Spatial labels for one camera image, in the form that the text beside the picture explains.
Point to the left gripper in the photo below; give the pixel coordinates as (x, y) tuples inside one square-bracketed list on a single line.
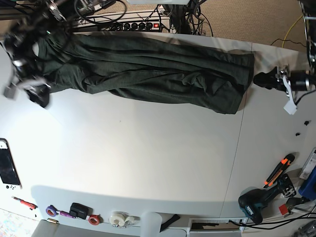
[(296, 84)]

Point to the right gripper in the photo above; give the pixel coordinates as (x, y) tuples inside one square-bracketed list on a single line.
[(26, 76)]

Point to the dark green t-shirt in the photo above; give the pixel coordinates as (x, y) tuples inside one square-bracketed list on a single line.
[(147, 70)]

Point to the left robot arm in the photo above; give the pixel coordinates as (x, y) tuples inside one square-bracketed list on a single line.
[(308, 8)]

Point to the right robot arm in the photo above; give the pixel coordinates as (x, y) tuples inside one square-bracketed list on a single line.
[(18, 43)]

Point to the orange black utility knife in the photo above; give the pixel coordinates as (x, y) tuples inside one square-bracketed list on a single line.
[(278, 170)]

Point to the white handheld game console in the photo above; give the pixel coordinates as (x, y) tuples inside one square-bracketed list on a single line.
[(8, 172)]

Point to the red screwdriver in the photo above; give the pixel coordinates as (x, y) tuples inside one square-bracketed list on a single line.
[(31, 206)]

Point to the blue box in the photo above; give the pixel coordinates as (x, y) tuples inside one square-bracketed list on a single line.
[(308, 188)]

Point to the purple tape roll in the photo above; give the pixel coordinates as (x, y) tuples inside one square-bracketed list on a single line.
[(51, 211)]

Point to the black power strip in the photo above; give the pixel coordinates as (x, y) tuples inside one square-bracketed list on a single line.
[(155, 26)]

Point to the teal black power drill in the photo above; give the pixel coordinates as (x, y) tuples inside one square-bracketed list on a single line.
[(252, 202)]

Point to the red square tag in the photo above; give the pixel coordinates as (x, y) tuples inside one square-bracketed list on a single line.
[(284, 209)]

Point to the red tape roll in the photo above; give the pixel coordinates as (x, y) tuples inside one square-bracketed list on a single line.
[(94, 220)]

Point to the white tape dispenser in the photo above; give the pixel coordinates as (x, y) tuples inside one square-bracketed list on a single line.
[(122, 220)]

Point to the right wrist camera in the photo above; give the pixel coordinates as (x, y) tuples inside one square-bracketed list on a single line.
[(10, 91)]

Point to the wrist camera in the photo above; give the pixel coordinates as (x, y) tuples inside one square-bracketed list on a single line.
[(290, 107), (10, 91)]

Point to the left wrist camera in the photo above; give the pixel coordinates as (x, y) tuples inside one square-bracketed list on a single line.
[(290, 107)]

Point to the black action camera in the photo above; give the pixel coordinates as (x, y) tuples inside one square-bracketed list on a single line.
[(78, 210)]

